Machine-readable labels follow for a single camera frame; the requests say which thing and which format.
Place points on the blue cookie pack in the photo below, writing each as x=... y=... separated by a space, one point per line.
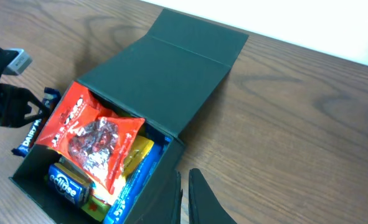
x=136 y=181

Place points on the red Hacks candy bag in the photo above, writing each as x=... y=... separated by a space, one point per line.
x=90 y=135

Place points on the blue Eclipse mints box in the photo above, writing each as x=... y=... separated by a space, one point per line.
x=69 y=185

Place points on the dark green box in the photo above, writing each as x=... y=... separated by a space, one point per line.
x=164 y=77

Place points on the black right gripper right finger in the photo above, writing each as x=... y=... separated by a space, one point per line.
x=204 y=208

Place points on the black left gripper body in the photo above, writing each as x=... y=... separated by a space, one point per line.
x=0 y=96

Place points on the purple Dairy Milk bar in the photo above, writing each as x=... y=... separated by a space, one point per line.
x=50 y=100

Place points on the yellow Hacks candy bag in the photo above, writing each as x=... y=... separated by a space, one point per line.
x=139 y=150

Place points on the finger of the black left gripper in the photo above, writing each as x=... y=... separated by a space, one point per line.
x=28 y=100

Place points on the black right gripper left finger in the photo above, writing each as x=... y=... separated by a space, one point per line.
x=166 y=207

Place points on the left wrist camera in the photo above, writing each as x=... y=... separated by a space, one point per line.
x=21 y=60

